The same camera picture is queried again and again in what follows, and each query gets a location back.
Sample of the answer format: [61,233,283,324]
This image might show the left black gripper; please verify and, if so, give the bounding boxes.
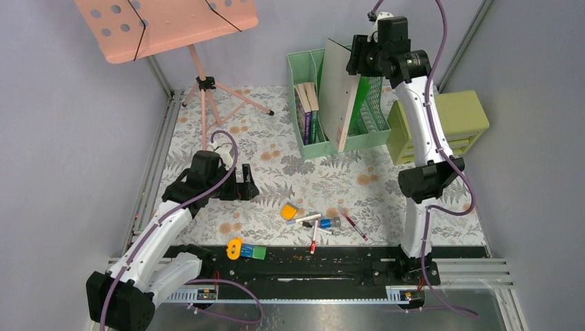
[207,163,259,201]

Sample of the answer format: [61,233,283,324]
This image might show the green plastic folder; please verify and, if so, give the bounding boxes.
[317,51,370,137]

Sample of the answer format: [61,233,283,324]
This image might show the beige notebook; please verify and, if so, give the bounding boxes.
[318,39,359,152]

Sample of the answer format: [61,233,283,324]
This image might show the green file organizer rack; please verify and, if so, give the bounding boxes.
[287,46,390,160]

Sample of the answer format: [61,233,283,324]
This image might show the treehouse paperback book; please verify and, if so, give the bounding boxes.
[304,82,319,144]

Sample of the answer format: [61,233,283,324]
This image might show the yellow blue green toy block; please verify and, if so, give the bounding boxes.
[226,238,267,260]

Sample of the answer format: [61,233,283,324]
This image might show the purple paperback book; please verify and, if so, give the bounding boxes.
[294,84,312,146]

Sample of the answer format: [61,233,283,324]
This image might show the olive green drawer box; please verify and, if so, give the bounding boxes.
[386,90,489,165]

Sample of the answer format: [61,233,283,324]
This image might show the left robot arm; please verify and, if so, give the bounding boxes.
[86,150,259,330]

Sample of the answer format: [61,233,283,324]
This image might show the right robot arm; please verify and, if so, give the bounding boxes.
[346,12,464,284]

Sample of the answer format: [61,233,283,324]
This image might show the yellow grey eraser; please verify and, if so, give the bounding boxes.
[280,203,299,221]

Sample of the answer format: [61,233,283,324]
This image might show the black white marker pen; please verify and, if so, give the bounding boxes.
[301,221,335,236]

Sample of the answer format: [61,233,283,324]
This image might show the blue grey glue stick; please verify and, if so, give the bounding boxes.
[319,217,341,229]

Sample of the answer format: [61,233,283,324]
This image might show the red white marker pen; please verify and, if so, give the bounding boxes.
[310,219,319,255]

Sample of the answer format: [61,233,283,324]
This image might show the pink music stand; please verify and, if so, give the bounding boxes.
[75,0,274,146]

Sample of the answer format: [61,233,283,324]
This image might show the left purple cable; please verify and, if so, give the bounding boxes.
[98,130,266,331]

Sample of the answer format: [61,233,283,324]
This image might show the purple cable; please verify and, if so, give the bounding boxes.
[98,130,266,331]
[370,0,481,320]

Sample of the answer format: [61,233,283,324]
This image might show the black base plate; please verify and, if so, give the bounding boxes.
[162,244,490,301]

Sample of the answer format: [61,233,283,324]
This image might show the aluminium frame rail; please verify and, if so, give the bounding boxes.
[106,90,184,267]

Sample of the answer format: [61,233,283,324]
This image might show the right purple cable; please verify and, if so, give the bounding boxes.
[370,0,481,320]

